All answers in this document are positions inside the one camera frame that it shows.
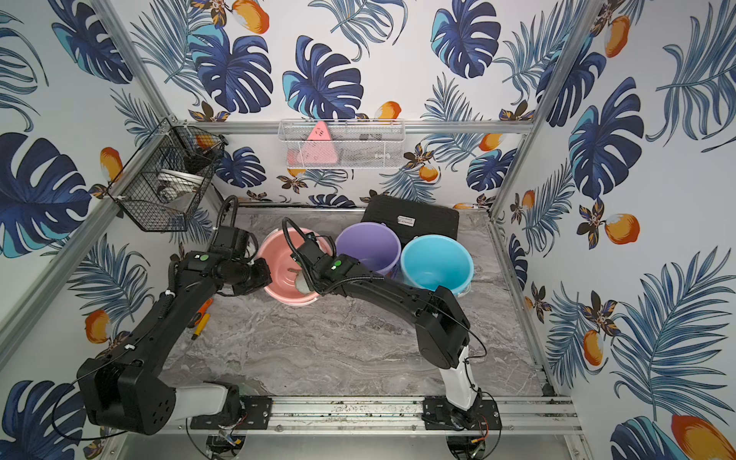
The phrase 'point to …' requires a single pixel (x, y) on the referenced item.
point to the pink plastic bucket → (273, 246)
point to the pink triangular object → (318, 149)
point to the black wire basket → (167, 177)
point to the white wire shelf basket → (342, 143)
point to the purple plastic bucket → (374, 244)
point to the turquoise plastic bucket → (437, 260)
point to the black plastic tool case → (411, 216)
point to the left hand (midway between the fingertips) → (274, 280)
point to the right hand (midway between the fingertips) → (319, 268)
